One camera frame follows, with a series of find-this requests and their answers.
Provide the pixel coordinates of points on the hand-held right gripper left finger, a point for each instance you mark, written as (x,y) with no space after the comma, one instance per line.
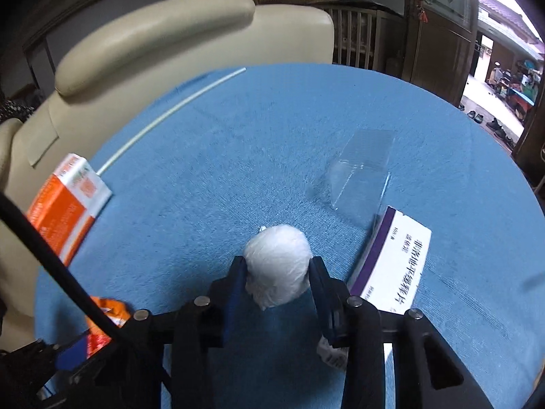
(236,302)

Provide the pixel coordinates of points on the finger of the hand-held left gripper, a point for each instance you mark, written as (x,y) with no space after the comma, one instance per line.
(70,355)

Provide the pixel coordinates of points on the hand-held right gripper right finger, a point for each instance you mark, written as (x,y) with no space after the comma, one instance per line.
(321,306)

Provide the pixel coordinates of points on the balled white plastic bag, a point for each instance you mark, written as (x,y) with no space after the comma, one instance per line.
(276,260)

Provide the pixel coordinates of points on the orange wrapper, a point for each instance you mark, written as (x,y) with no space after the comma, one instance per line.
(108,309)

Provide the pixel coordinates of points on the small white printed box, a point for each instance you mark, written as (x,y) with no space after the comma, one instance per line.
(332,355)

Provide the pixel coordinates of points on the white purple carton box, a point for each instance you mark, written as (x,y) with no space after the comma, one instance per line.
(396,260)

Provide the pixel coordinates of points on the blue tablecloth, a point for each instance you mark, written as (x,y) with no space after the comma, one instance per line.
(255,157)

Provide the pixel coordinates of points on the orange white carton box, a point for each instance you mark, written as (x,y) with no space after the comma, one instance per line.
(59,208)

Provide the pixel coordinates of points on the clear plastic packaging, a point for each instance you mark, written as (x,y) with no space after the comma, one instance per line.
(362,157)

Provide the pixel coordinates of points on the thin white tube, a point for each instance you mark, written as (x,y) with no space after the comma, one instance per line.
(170,110)

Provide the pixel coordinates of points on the group of dark shoes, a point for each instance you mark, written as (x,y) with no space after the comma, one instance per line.
(496,128)

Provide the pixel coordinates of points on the dark floral cloth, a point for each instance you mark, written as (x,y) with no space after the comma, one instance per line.
(17,108)

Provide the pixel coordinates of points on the beige leather sofa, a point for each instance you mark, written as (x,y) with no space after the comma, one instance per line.
(149,51)

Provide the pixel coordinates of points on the wooden crib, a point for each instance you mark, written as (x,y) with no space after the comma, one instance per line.
(353,30)

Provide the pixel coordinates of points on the open wooden glass door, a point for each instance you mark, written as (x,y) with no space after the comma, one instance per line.
(438,51)

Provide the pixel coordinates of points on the parked scooters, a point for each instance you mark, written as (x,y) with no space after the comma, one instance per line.
(515,87)

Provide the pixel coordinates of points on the red knot ornament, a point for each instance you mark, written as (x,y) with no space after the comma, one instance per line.
(422,13)

